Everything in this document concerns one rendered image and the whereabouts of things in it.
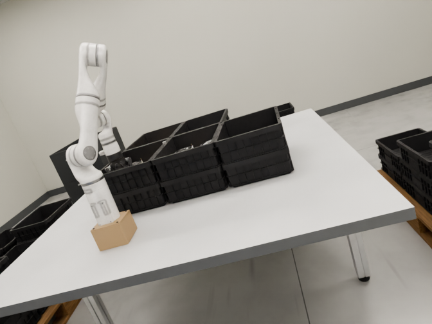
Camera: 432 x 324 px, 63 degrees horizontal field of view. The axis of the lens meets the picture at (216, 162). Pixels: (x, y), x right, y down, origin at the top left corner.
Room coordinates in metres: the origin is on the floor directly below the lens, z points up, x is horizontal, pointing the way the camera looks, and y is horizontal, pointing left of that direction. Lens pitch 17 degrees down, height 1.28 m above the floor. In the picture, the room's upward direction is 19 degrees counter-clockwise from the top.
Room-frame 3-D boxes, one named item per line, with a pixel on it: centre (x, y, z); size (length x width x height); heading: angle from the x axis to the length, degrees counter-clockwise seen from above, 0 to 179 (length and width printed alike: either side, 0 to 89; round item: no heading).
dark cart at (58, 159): (3.43, 1.14, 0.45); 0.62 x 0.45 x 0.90; 170
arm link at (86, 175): (1.36, 0.49, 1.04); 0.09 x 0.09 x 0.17; 52
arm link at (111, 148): (1.69, 0.46, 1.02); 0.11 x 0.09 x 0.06; 34
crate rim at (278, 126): (1.62, -0.20, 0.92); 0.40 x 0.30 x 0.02; 168
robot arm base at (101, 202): (1.35, 0.49, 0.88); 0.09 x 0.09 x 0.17; 84
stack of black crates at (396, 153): (2.06, -1.21, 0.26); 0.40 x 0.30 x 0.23; 170
